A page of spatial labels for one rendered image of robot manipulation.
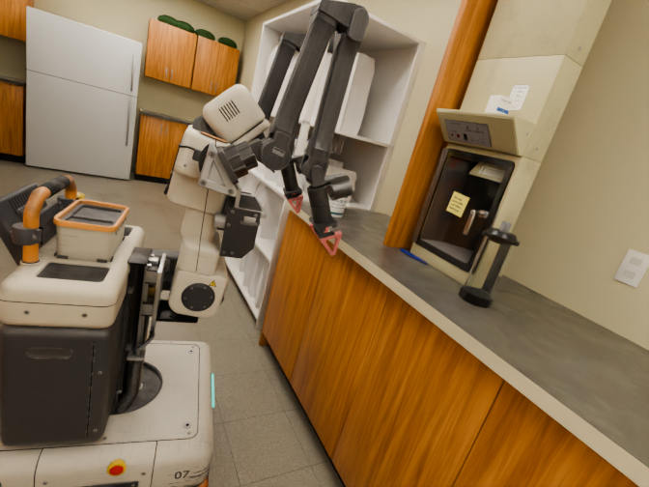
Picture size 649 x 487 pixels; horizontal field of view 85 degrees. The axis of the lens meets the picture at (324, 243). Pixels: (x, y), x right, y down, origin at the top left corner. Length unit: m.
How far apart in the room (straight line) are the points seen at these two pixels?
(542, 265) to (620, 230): 0.29
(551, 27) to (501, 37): 0.17
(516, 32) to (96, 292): 1.49
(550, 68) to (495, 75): 0.18
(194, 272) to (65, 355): 0.39
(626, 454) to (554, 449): 0.15
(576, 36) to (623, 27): 0.47
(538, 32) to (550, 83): 0.19
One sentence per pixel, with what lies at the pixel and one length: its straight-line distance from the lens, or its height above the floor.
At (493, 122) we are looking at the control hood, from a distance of 1.28.
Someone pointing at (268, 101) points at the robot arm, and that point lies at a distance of 1.39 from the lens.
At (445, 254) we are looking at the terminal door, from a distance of 1.41.
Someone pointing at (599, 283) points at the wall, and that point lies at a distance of 1.63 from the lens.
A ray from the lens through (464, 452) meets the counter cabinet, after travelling 1.13.
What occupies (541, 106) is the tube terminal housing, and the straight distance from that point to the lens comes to 1.33.
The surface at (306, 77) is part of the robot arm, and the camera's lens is 0.97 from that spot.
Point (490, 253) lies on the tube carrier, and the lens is 1.17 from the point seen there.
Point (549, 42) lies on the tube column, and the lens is 1.41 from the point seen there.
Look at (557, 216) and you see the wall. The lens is 1.70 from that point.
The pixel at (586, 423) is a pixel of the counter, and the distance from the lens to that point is 0.90.
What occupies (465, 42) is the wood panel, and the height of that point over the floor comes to 1.76.
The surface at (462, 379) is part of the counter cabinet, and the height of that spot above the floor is 0.81.
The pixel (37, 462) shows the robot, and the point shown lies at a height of 0.27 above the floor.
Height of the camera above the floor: 1.32
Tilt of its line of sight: 17 degrees down
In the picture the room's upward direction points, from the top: 15 degrees clockwise
